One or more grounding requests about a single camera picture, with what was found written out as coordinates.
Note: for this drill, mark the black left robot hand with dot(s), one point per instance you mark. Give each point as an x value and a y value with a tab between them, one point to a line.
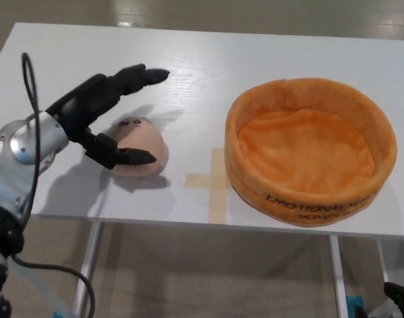
89	99

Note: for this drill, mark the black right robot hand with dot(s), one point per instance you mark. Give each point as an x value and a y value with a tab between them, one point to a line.
400	298

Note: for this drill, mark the pink round plush toy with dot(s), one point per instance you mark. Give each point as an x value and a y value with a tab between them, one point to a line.
145	136

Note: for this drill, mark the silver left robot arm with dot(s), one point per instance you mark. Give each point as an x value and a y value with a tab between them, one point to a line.
13	159

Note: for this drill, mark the orange plush round plate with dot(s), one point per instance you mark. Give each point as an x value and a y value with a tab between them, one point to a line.
304	155

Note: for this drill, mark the white table leg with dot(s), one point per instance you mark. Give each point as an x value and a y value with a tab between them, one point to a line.
91	251
384	261
339	275

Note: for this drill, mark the teal robot part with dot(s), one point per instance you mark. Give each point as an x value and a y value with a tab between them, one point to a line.
356	306
59	314

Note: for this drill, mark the short beige tape strip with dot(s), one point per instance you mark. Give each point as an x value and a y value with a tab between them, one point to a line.
198	180

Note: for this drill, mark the long beige tape strip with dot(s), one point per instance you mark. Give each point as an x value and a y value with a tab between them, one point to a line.
218	205

